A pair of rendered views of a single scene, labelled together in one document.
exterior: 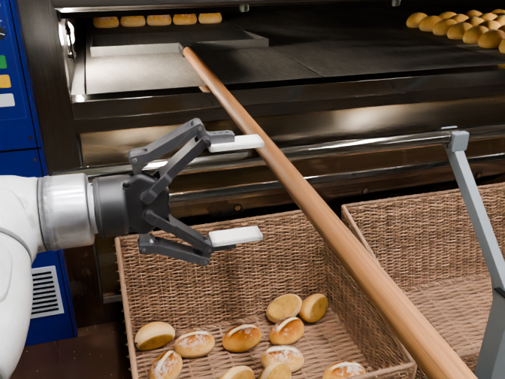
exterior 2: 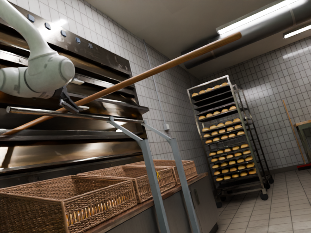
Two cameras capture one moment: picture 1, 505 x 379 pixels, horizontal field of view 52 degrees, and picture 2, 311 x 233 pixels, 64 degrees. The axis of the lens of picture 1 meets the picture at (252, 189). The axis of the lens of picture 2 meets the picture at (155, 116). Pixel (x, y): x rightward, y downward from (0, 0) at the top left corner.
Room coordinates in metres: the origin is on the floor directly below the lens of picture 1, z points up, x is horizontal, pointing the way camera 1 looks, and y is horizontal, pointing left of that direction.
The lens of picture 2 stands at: (-0.39, 0.69, 0.78)
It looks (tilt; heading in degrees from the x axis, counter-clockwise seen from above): 11 degrees up; 311
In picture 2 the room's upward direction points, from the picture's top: 14 degrees counter-clockwise
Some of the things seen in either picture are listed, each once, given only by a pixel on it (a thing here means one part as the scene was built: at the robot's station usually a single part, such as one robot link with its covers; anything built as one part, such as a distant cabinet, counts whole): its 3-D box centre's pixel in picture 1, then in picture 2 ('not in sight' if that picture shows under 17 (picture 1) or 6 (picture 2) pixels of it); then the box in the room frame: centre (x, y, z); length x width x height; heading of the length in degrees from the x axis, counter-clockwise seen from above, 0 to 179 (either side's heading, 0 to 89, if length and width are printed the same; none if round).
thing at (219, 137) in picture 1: (213, 131); not in sight; (0.61, 0.05, 1.28); 0.05 x 0.01 x 0.03; 106
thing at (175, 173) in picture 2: not in sight; (163, 170); (1.26, -1.15, 0.72); 0.56 x 0.49 x 0.28; 106
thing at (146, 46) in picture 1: (175, 37); not in sight; (1.80, 0.26, 1.20); 0.55 x 0.36 x 0.03; 105
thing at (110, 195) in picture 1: (131, 203); (58, 90); (0.58, 0.15, 1.20); 0.09 x 0.07 x 0.08; 106
